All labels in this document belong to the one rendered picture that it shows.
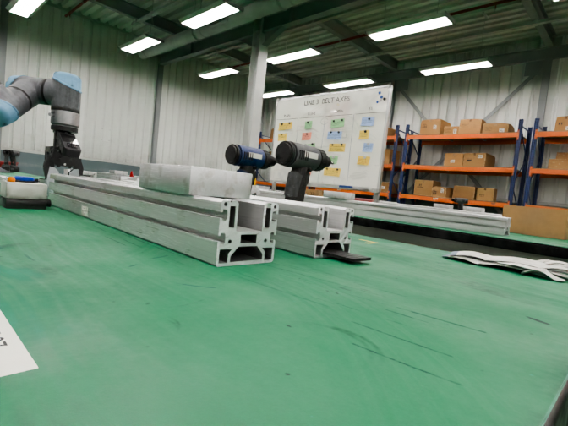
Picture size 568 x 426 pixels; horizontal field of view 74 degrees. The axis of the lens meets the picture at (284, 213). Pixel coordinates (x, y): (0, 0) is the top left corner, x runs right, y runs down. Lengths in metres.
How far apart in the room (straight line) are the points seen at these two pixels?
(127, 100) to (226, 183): 12.77
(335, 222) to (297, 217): 0.08
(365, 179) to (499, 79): 8.39
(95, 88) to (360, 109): 10.18
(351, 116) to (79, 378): 3.80
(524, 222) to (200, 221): 2.08
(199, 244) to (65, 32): 12.62
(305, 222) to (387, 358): 0.38
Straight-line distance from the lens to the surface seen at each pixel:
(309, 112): 4.29
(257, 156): 1.10
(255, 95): 9.40
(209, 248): 0.50
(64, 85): 1.30
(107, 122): 13.00
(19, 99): 1.27
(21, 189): 1.04
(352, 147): 3.86
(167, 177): 0.59
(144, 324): 0.30
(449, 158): 10.68
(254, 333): 0.29
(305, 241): 0.63
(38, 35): 12.87
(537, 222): 2.39
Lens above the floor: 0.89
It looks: 4 degrees down
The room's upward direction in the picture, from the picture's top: 6 degrees clockwise
